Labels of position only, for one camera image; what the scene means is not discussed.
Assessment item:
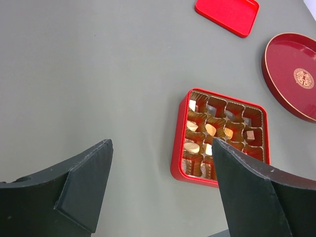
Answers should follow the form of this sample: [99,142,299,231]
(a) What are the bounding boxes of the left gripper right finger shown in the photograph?
[212,139,316,237]

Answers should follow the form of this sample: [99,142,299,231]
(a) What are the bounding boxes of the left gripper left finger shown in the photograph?
[0,139,113,237]

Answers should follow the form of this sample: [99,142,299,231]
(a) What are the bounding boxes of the pink chocolate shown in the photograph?
[245,130,255,142]

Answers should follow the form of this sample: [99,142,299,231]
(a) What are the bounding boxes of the orange chocolate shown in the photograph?
[224,127,234,140]

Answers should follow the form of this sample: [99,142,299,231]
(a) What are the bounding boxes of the small white chocolate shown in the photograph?
[204,144,212,156]

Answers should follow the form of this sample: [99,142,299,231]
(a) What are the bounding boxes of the tan chocolate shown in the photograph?
[205,123,217,136]

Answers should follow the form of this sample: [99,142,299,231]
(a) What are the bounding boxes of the white round chocolate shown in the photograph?
[184,142,200,154]

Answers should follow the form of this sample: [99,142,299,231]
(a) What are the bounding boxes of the beige chocolate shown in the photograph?
[186,120,198,132]

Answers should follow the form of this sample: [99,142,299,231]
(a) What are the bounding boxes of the white square chocolate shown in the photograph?
[189,100,196,111]

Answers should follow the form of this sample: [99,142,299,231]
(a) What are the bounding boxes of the red square box lid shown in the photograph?
[195,0,260,38]

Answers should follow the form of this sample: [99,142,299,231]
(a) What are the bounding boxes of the red chocolate box tray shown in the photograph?
[170,88,271,187]

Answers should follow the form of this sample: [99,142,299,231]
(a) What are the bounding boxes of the round red plate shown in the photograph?
[261,33,316,123]

